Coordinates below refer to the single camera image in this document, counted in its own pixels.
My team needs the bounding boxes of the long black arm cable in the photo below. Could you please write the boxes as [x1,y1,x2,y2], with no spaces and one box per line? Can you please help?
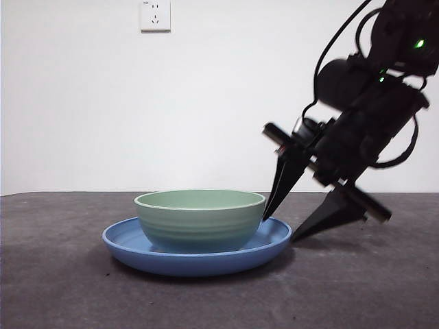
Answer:
[300,0,373,119]

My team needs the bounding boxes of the white wall socket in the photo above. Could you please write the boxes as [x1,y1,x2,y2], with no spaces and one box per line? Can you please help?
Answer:
[140,0,172,34]

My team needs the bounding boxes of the short looped black cable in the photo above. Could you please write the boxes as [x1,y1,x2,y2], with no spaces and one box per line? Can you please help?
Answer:
[375,112,420,168]

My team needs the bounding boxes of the blue round plate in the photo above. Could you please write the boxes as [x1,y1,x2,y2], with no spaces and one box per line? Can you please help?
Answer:
[102,215,294,278]

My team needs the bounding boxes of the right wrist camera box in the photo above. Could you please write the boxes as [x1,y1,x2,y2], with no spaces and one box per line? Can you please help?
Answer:
[294,117,326,138]

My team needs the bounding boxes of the green ribbed bowl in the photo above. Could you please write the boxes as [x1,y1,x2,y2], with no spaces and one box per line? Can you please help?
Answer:
[133,189,267,254]

